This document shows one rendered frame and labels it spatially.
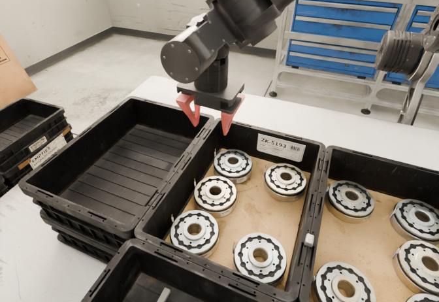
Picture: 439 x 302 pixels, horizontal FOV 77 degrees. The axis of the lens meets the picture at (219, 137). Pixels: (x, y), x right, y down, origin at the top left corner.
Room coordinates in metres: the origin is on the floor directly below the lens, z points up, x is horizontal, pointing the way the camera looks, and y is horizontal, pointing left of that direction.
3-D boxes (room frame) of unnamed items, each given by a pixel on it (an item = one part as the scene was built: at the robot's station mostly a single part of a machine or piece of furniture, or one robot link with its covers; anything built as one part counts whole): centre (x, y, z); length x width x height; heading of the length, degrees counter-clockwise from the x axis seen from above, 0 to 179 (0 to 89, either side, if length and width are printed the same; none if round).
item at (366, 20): (2.15, -0.92, 0.60); 0.72 x 0.03 x 0.56; 69
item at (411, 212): (0.35, -0.44, 0.86); 0.05 x 0.05 x 0.01
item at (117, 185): (0.51, 0.22, 0.87); 0.40 x 0.30 x 0.11; 157
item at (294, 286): (0.39, -0.05, 0.92); 0.40 x 0.30 x 0.02; 157
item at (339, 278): (0.20, -0.22, 0.86); 0.05 x 0.05 x 0.01
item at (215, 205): (0.42, 0.01, 0.86); 0.10 x 0.10 x 0.01
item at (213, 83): (0.42, 0.01, 1.17); 0.10 x 0.07 x 0.07; 66
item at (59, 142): (1.02, 0.86, 0.41); 0.31 x 0.02 x 0.16; 159
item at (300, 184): (0.47, -0.17, 0.86); 0.10 x 0.10 x 0.01
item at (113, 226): (0.51, 0.22, 0.92); 0.40 x 0.30 x 0.02; 157
